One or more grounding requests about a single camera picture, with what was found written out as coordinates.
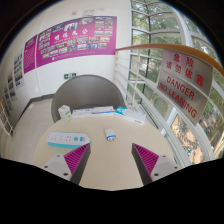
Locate white and teal power strip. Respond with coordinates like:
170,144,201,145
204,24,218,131
46,131,92,150

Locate orange wooden handrail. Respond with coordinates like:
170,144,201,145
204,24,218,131
115,43,224,76

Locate flat white blue-striped box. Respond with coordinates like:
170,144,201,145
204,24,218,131
70,107,95,120
91,105,117,117

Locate white photo wall poster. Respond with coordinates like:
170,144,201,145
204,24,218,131
13,49,25,89
6,71,17,101

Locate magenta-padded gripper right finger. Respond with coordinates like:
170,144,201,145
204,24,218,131
131,142,181,186

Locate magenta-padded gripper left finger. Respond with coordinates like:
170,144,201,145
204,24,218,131
42,142,92,186

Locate white-framed glass window wall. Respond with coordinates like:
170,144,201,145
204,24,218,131
129,0,224,161

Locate large purple photo poster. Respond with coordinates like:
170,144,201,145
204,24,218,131
35,15,118,69

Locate silver red-lettered warning sign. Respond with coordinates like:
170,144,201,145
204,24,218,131
156,49,215,126

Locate narrow purple text poster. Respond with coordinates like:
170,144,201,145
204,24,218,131
23,34,38,75

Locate green exit sign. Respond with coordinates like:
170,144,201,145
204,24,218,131
63,72,78,80

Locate grey rounded tub chair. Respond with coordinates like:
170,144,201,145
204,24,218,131
50,74,127,124

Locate small upright white carton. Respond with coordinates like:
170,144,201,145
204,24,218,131
57,104,73,123

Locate white metal railing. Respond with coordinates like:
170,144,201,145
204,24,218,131
113,48,222,168

